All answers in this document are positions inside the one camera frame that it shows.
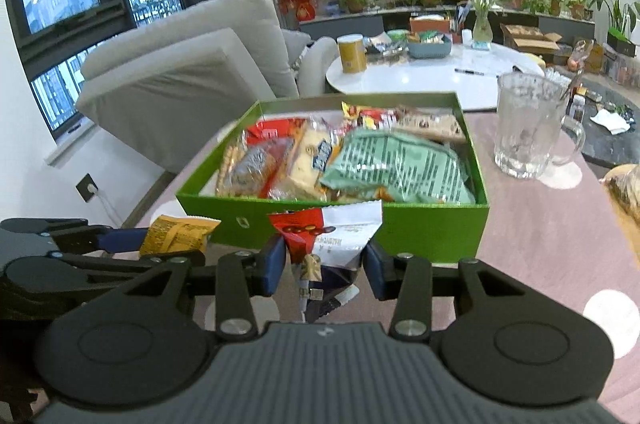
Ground dark blue white snack packet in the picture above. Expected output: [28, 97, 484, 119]
[268, 198, 384, 324]

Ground yellow snack packet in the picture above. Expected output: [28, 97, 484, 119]
[139, 215, 221, 256]

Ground clear bag brown biscuits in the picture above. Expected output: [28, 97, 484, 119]
[215, 137, 294, 198]

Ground green snack bag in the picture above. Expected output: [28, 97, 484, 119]
[320, 128, 475, 205]

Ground clear bag yellow crackers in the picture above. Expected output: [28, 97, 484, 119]
[268, 118, 342, 202]

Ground red cookie snack bag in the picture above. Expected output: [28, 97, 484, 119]
[244, 118, 306, 146]

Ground red yellow noodle snack bag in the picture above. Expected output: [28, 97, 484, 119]
[342, 102, 399, 130]

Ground green cardboard box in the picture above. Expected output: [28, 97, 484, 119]
[174, 91, 490, 264]

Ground pink polka dot tablecloth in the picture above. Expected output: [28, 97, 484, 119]
[134, 111, 640, 424]

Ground beige sofa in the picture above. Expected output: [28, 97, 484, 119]
[76, 0, 338, 174]

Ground clear glass mug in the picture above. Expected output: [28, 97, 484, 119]
[494, 71, 586, 179]

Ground black marker pen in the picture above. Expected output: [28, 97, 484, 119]
[454, 68, 486, 76]

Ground white round coffee table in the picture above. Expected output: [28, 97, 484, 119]
[326, 44, 544, 111]

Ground blue snack tray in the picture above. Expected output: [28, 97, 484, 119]
[407, 33, 452, 60]

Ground yellow can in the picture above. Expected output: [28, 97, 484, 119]
[336, 34, 367, 74]

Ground plastic bag of pastries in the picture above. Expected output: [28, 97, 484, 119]
[603, 164, 639, 259]

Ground glass vase with plant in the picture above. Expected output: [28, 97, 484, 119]
[469, 0, 496, 44]

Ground wall socket with plug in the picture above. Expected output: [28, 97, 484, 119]
[76, 174, 99, 203]

